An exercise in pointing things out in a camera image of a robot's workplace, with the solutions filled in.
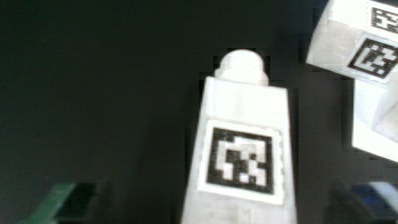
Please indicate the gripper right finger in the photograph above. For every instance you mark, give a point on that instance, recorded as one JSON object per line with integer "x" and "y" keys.
{"x": 364, "y": 203}

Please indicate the white table leg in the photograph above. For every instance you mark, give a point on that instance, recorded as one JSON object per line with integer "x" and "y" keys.
{"x": 240, "y": 191}
{"x": 353, "y": 43}

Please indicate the white table leg back middle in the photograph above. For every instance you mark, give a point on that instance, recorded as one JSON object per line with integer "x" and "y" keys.
{"x": 353, "y": 43}

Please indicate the white table leg front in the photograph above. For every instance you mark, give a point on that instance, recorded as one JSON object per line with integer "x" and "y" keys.
{"x": 240, "y": 191}

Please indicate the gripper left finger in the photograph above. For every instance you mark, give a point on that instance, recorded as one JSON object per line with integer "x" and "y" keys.
{"x": 67, "y": 205}

